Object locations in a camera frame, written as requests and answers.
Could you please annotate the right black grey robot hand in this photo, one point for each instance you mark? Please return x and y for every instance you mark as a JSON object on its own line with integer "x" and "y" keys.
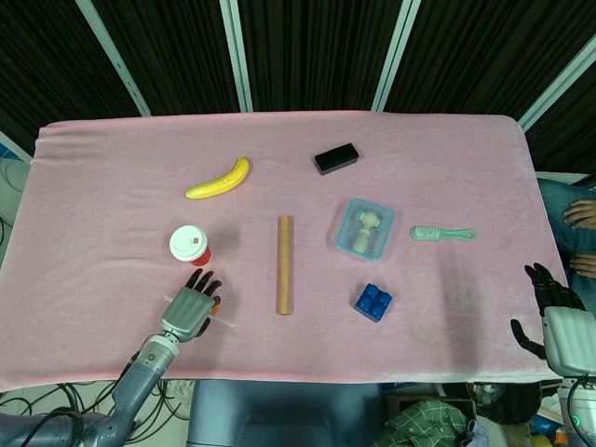
{"x": 565, "y": 321}

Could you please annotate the bystander bare hand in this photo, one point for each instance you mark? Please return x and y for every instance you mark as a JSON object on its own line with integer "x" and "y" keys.
{"x": 582, "y": 214}
{"x": 586, "y": 263}

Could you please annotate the left black grey robot hand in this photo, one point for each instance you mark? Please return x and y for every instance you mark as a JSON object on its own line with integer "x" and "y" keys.
{"x": 186, "y": 309}

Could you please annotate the translucent plastic straw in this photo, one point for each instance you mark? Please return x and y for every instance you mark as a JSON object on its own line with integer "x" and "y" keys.
{"x": 226, "y": 321}

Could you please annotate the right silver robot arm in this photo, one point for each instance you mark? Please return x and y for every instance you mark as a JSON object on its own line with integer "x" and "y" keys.
{"x": 579, "y": 410}

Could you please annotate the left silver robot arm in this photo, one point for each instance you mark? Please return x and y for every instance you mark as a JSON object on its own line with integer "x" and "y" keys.
{"x": 135, "y": 386}

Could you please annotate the red paper cup white lid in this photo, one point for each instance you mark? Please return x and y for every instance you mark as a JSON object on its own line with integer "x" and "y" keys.
{"x": 188, "y": 243}

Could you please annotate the bystander blue jeans leg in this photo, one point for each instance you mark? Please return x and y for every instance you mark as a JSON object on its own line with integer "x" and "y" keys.
{"x": 554, "y": 209}

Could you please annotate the black bag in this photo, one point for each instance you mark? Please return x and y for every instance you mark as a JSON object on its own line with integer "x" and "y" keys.
{"x": 507, "y": 402}

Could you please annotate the wooden cylindrical rod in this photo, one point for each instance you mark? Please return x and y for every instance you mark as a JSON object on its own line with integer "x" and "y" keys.
{"x": 285, "y": 265}

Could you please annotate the pink cloth table cover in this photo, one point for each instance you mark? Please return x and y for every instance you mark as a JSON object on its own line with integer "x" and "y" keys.
{"x": 298, "y": 344}

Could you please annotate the yellow banana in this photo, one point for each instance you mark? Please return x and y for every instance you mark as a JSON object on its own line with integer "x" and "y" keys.
{"x": 219, "y": 184}

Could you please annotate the green brush white bristles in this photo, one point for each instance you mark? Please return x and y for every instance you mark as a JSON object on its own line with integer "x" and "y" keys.
{"x": 442, "y": 233}

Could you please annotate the clear container teal lid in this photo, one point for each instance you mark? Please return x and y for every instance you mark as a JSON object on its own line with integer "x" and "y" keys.
{"x": 345, "y": 242}

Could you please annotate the green plaid cloth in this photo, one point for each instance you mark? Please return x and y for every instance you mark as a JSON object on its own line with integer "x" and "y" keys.
{"x": 423, "y": 426}

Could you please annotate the blue building block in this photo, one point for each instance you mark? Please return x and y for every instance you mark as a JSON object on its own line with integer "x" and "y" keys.
{"x": 372, "y": 302}

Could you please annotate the beige toy figure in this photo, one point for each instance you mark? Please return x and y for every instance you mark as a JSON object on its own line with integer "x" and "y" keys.
{"x": 364, "y": 230}

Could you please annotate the black rectangular box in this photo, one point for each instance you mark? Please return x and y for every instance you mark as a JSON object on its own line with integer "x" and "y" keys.
{"x": 337, "y": 158}

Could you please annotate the white partition post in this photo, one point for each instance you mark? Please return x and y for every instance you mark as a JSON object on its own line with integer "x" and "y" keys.
{"x": 559, "y": 79}
{"x": 396, "y": 56}
{"x": 116, "y": 60}
{"x": 237, "y": 56}

